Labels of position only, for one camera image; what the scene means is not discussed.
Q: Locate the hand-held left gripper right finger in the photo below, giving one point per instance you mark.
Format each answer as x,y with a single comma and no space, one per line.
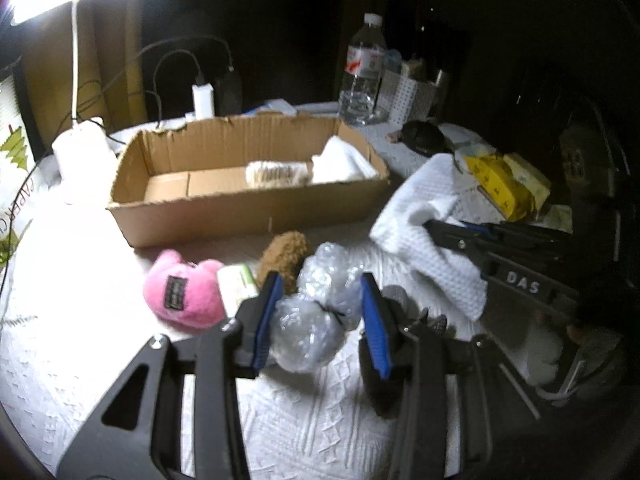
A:
375,330

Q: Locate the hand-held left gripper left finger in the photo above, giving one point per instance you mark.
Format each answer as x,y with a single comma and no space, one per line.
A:
264,320

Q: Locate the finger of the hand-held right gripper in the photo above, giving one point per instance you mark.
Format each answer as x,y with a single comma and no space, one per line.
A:
520,232
452,240

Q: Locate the green and white tissue pack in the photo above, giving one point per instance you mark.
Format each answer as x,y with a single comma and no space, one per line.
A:
237,285

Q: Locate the bubble wrap bundle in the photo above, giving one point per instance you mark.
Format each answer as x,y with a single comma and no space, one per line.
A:
310,330

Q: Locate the white waffle cloth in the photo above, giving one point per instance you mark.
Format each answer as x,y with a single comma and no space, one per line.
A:
410,210

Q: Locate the brown plush toy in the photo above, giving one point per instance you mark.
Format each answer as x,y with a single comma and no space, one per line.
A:
285,255

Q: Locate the pink plush toy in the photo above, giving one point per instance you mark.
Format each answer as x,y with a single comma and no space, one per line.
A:
190,305

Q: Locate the cardboard box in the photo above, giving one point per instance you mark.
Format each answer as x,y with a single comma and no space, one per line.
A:
225,215

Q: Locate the pale yellow packet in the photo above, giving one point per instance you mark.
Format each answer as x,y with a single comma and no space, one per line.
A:
530,175

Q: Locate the black round object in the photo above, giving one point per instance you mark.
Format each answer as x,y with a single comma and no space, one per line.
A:
424,137

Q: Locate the white folded cloth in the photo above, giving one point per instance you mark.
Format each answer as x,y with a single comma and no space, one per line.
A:
340,162

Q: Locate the beige knitted cloth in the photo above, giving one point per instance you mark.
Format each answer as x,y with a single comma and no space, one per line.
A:
275,174

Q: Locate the white perforated container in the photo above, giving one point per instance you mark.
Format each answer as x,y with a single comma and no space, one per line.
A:
405,97

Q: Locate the clear plastic water bottle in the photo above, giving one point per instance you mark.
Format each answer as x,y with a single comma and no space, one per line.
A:
360,90

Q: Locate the white power strip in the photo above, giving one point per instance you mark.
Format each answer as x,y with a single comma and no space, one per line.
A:
277,106

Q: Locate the white charger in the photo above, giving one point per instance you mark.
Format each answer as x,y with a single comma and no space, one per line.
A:
203,100

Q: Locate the black power adapter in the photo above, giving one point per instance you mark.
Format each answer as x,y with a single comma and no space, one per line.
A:
230,92

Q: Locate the white desk lamp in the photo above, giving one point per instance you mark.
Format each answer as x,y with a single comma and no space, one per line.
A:
82,150

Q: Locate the paper towel roll pack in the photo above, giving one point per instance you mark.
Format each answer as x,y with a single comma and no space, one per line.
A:
12,150

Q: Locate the yellow curtain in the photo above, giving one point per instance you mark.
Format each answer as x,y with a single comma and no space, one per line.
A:
100,60

